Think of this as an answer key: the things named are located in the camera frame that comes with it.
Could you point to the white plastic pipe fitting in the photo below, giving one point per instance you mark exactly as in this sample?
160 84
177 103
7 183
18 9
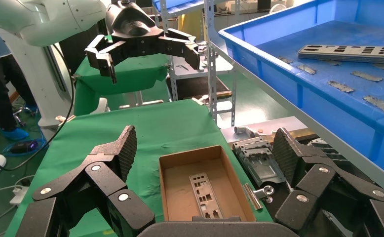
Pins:
244 130

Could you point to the yellow panel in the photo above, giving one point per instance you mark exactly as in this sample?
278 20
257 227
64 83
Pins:
192 26

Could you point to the blue plastic tray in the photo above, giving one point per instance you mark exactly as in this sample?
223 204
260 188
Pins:
277 39

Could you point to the grey steel storage rack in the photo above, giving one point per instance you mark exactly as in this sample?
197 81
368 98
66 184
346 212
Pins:
192 73

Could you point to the copper coin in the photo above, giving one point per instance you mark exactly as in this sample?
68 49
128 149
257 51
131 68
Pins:
261 131

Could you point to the white power strip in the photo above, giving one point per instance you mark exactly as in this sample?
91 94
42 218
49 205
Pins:
18 196

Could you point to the silver binder clip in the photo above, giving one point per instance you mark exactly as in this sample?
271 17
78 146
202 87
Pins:
259 193
200 99
64 119

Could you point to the blue storage bin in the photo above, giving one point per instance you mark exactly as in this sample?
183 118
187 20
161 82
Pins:
179 5

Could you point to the large grey metal drive bracket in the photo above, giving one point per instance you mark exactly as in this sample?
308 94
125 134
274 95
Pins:
260 163

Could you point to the brown cardboard box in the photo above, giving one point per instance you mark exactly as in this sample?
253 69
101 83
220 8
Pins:
179 196

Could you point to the black floor device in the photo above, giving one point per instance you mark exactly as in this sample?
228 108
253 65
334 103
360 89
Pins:
23 147

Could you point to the white curved plastic part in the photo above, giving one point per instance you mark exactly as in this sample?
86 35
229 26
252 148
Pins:
100 106

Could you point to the green cloth covered stand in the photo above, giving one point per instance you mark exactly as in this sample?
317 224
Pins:
136 75

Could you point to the metal plate in bin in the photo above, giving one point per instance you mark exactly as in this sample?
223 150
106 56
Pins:
349 55

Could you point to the dark table board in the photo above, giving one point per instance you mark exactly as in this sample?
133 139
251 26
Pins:
195 86

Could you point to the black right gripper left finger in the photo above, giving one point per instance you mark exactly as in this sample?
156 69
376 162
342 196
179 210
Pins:
107 183

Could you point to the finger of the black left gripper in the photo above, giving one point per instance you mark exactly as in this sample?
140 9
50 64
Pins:
188 45
102 54

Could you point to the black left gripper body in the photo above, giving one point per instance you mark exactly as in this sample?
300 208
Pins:
133 29

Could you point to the perforated steel rack leg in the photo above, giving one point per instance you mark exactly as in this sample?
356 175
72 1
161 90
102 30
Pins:
212 81

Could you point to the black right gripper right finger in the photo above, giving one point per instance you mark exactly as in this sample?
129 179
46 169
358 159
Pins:
316 186

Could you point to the silver metal shield plate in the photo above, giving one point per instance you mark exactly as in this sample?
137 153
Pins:
202 204

